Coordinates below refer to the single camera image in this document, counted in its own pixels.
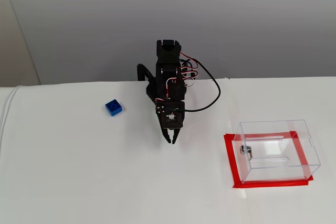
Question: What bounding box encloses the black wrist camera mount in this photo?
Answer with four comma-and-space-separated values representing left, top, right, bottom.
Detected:
161, 110, 185, 131

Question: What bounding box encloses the black camera cable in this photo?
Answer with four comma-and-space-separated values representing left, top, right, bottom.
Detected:
184, 59, 221, 113

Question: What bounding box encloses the black table clamp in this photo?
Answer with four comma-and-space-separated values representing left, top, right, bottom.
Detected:
136, 63, 156, 83

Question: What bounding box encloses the red tape rectangle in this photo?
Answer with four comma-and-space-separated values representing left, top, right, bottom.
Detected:
223, 131, 314, 189

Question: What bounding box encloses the white table cover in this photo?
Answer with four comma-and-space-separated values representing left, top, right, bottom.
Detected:
0, 77, 336, 224

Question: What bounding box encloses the transparent plastic box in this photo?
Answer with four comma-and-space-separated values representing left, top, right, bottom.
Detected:
234, 119, 321, 184

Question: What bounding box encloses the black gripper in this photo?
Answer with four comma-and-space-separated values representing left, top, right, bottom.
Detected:
154, 99, 186, 145

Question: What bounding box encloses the silver cam lock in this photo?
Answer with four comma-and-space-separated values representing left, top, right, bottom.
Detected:
240, 145, 255, 161

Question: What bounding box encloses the blue lego brick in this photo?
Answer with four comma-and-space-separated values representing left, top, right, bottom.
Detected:
104, 99, 123, 117

